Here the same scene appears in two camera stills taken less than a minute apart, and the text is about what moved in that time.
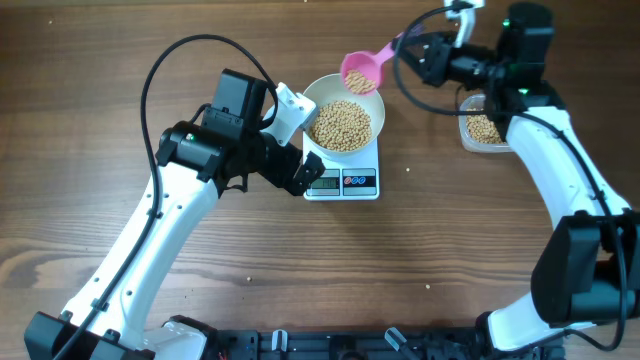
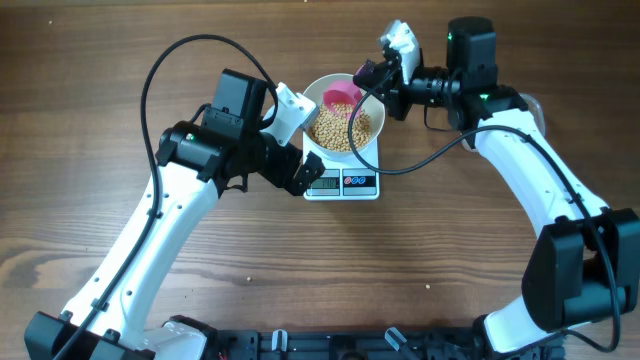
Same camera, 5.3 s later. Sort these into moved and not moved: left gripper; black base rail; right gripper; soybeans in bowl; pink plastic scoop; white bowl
Moved: pink plastic scoop; right gripper
Not moved: white bowl; left gripper; black base rail; soybeans in bowl
